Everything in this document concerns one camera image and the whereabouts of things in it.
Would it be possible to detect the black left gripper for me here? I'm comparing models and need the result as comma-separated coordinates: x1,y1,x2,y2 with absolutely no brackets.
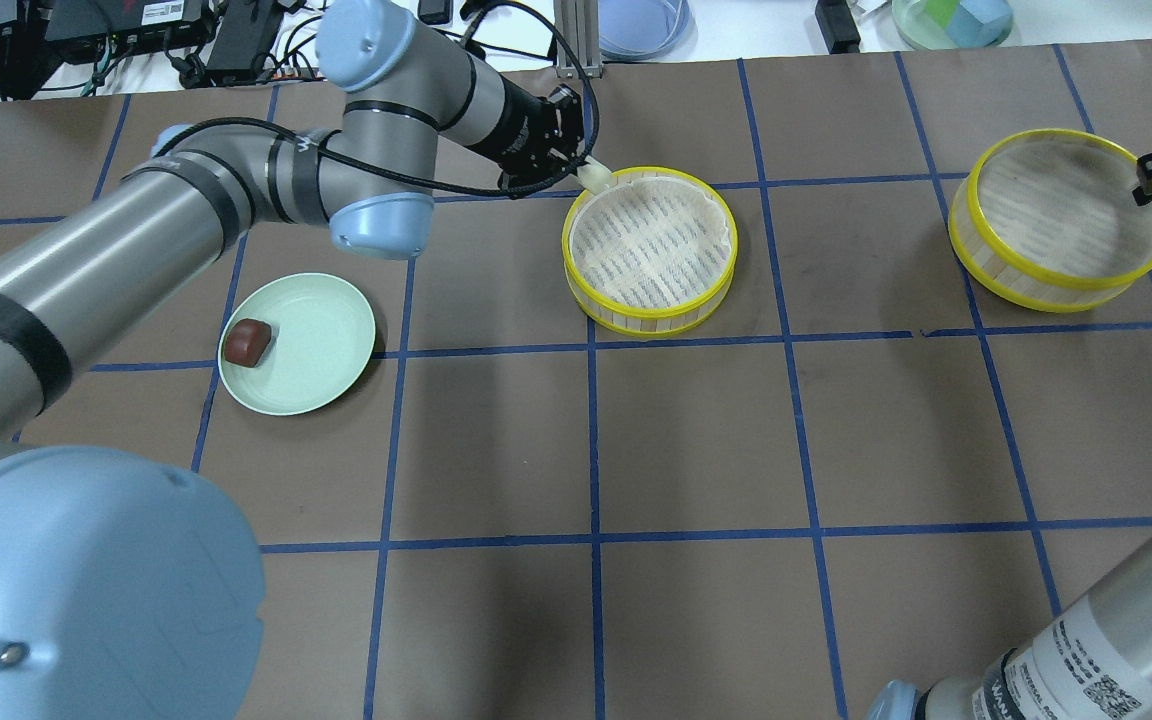
495,85,584,196

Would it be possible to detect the white bun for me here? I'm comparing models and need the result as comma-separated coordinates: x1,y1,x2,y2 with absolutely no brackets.
575,158,614,195

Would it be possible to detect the yellow bamboo steamer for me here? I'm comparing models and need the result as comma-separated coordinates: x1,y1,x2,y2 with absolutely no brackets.
561,167,740,340
948,128,1152,313

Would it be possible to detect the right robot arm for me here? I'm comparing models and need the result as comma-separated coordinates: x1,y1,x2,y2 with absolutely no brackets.
867,129,1152,719

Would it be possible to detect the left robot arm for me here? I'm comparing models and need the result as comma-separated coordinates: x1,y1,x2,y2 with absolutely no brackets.
0,1,600,719

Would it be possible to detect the blue bowl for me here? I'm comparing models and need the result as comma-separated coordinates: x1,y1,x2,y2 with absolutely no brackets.
596,1,692,61

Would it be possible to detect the clear bowl with blocks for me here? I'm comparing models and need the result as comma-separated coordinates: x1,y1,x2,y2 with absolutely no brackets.
890,1,1014,50

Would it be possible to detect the light green plate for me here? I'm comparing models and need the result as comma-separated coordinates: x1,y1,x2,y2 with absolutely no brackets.
217,272,378,416

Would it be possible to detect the black device on desk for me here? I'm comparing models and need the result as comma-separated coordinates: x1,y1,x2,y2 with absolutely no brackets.
814,0,861,55

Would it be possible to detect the brown bun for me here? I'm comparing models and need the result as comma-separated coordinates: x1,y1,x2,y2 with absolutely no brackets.
220,318,274,367

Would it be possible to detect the black electronics box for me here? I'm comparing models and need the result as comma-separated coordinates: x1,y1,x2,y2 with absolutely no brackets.
45,1,218,50

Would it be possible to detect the aluminium frame post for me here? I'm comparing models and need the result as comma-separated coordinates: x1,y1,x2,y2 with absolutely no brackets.
553,0,604,79

